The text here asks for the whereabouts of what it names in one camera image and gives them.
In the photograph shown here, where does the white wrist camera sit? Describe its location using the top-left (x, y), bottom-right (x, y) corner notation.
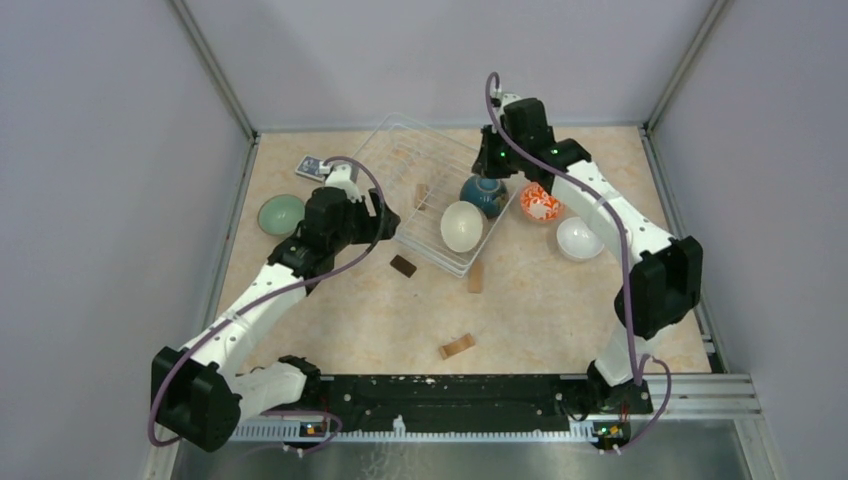
top-left (491, 92), bottom-right (522, 115)
top-left (318, 159), bottom-right (362, 203)

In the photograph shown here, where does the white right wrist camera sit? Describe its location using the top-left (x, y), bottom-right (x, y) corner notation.
top-left (491, 92), bottom-right (522, 115)

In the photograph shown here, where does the dark brown block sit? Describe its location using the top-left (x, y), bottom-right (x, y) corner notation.
top-left (390, 255), bottom-right (418, 278)

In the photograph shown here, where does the light green celadon bowl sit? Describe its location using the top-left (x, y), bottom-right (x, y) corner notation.
top-left (257, 194), bottom-right (305, 237)

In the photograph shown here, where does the arched wooden block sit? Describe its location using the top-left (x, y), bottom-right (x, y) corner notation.
top-left (438, 333), bottom-right (476, 360)

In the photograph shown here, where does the beige flower pattern bowl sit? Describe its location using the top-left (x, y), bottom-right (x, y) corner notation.
top-left (440, 201), bottom-right (484, 253)

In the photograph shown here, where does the small white bowl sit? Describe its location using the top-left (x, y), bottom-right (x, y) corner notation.
top-left (556, 217), bottom-right (605, 262)

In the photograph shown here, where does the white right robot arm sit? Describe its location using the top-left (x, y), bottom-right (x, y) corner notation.
top-left (473, 94), bottom-right (704, 412)

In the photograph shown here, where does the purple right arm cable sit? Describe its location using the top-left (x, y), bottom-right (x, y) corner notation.
top-left (485, 71), bottom-right (673, 455)

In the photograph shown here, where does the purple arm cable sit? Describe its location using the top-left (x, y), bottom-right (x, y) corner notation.
top-left (485, 71), bottom-right (673, 455)
top-left (146, 156), bottom-right (388, 458)

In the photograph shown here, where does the blue playing card box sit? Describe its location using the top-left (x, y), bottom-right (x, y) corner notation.
top-left (294, 155), bottom-right (324, 182)

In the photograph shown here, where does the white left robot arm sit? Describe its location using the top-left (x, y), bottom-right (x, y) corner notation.
top-left (147, 186), bottom-right (400, 452)

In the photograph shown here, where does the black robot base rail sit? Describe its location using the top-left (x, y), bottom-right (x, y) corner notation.
top-left (286, 374), bottom-right (654, 434)

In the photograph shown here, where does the white orange pattern bowl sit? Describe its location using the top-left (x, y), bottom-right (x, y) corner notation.
top-left (519, 182), bottom-right (566, 223)

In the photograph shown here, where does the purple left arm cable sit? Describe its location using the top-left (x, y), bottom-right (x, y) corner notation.
top-left (146, 156), bottom-right (388, 458)

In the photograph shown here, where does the light wooden block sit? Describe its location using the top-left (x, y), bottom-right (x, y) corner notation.
top-left (467, 260), bottom-right (484, 294)

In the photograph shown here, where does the dark teal bowl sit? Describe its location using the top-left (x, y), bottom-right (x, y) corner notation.
top-left (459, 175), bottom-right (509, 219)

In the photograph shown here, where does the small wooden block under rack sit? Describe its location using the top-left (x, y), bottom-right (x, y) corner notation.
top-left (413, 184), bottom-right (429, 211)

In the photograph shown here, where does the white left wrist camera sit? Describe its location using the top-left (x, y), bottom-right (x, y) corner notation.
top-left (318, 159), bottom-right (362, 203)

